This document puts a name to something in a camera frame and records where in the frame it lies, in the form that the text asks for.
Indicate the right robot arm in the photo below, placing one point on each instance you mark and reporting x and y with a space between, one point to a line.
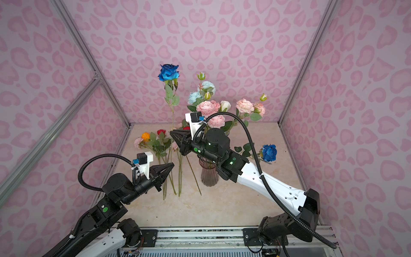
301 209

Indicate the white rose stem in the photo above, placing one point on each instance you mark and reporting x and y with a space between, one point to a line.
225 106

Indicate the orange rose stem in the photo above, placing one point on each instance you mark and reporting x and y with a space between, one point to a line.
146 141

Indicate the single red rose stem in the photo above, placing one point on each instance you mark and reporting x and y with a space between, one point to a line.
163 146

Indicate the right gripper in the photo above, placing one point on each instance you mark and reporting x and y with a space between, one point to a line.
189 145

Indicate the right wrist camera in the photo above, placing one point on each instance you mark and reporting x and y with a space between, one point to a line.
195 120

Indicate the dark blue rose stem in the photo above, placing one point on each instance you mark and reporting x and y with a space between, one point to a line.
267 154

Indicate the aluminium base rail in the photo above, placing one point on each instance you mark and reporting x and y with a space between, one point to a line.
203 242

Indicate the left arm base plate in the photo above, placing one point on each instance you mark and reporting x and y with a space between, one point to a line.
148 238

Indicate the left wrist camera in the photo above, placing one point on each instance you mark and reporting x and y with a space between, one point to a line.
141 165

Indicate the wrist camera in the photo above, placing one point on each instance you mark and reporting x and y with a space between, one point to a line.
195 120
141 165

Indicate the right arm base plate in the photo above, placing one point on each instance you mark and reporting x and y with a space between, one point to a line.
252 238

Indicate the pink rose stem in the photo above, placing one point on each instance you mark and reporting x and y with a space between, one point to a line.
248 111

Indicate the light blue rose stem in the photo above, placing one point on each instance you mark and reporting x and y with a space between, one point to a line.
204 92

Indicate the maroon grey glass vase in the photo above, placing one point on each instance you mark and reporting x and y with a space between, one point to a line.
209 175

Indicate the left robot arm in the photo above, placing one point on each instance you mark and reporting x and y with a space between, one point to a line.
89 226

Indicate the diagonal aluminium frame bar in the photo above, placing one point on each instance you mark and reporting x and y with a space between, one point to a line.
22 169

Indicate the large pink peony stem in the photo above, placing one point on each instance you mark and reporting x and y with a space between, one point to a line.
208 108

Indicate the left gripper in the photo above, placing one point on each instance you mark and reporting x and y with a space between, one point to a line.
154 179

